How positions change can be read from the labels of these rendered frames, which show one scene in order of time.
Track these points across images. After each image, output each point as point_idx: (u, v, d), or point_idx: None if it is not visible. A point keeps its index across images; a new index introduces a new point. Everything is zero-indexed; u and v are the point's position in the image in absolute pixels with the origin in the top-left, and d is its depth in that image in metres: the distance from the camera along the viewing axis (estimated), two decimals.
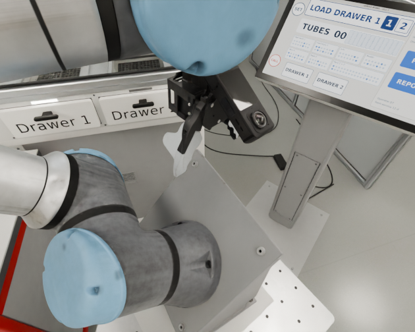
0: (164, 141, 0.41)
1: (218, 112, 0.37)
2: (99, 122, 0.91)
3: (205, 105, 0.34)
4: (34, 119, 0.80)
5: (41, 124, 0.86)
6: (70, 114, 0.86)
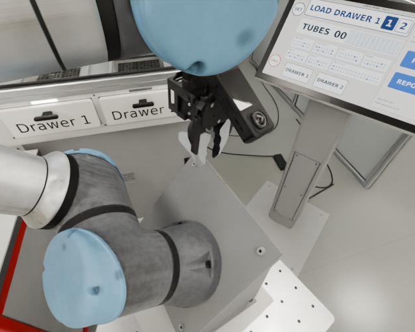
0: (180, 139, 0.44)
1: (218, 112, 0.37)
2: (99, 122, 0.91)
3: (205, 105, 0.34)
4: (34, 119, 0.80)
5: (41, 124, 0.86)
6: (70, 114, 0.86)
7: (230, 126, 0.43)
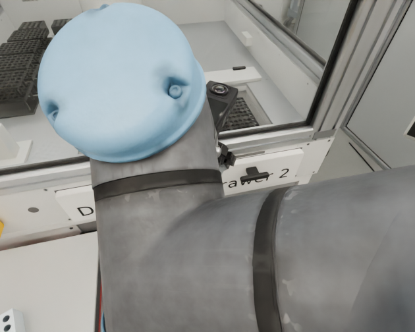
0: None
1: None
2: None
3: (222, 145, 0.32)
4: None
5: None
6: None
7: None
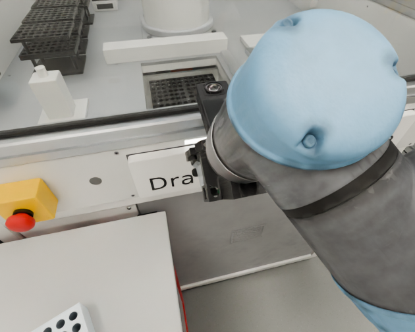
0: None
1: None
2: None
3: None
4: (194, 174, 0.44)
5: (188, 175, 0.49)
6: None
7: None
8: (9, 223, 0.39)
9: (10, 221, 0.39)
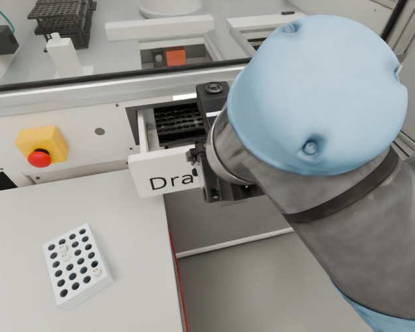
0: None
1: None
2: None
3: None
4: (194, 174, 0.44)
5: (188, 175, 0.49)
6: None
7: None
8: (31, 157, 0.49)
9: (32, 156, 0.49)
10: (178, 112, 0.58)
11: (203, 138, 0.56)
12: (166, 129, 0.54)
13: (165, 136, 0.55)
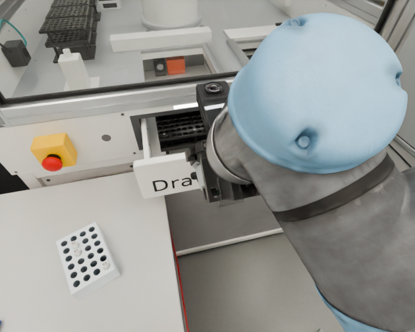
0: None
1: None
2: None
3: None
4: (192, 177, 0.49)
5: (188, 178, 0.54)
6: None
7: None
8: (45, 163, 0.54)
9: (46, 161, 0.54)
10: (178, 120, 0.63)
11: None
12: (167, 136, 0.59)
13: (166, 141, 0.60)
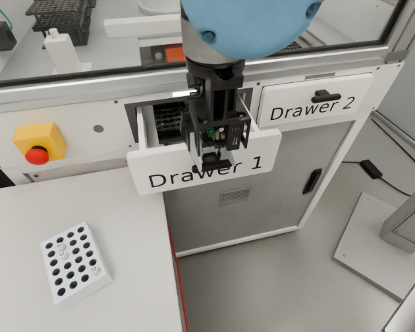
0: (234, 163, 0.40)
1: None
2: (273, 165, 0.54)
3: None
4: (194, 170, 0.43)
5: (188, 172, 0.49)
6: (240, 155, 0.49)
7: (188, 135, 0.41)
8: (28, 155, 0.48)
9: (29, 153, 0.48)
10: (178, 109, 0.57)
11: None
12: (165, 126, 0.53)
13: (164, 133, 0.55)
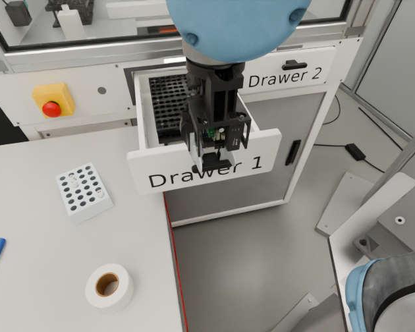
0: (234, 163, 0.40)
1: None
2: (273, 165, 0.54)
3: None
4: (194, 170, 0.43)
5: (188, 172, 0.49)
6: (240, 155, 0.49)
7: (188, 135, 0.41)
8: (45, 107, 0.59)
9: (46, 105, 0.59)
10: (178, 110, 0.57)
11: None
12: (165, 126, 0.53)
13: (164, 133, 0.55)
